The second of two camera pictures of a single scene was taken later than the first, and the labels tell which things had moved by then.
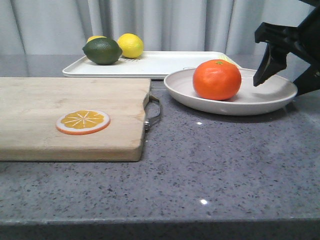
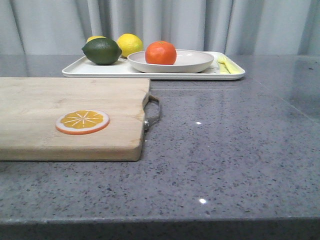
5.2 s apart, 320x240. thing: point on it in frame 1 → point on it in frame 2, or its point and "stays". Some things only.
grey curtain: (63, 26) stays
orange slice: (81, 122) stays
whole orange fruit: (217, 80) → (160, 52)
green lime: (103, 51) stays
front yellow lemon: (131, 44) stays
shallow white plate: (274, 91) → (186, 61)
